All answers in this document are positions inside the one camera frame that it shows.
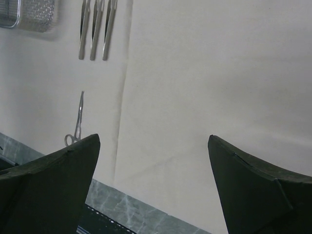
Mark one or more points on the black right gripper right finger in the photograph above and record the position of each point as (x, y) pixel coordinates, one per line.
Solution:
(258, 197)

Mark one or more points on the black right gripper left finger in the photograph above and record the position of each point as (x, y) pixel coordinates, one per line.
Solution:
(47, 195)

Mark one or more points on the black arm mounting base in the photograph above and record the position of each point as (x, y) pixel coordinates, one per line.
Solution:
(94, 222)

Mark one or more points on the beige cloth wrap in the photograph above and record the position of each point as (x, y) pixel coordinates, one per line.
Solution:
(178, 71)

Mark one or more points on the steel mesh instrument tray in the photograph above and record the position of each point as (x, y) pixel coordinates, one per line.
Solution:
(30, 15)

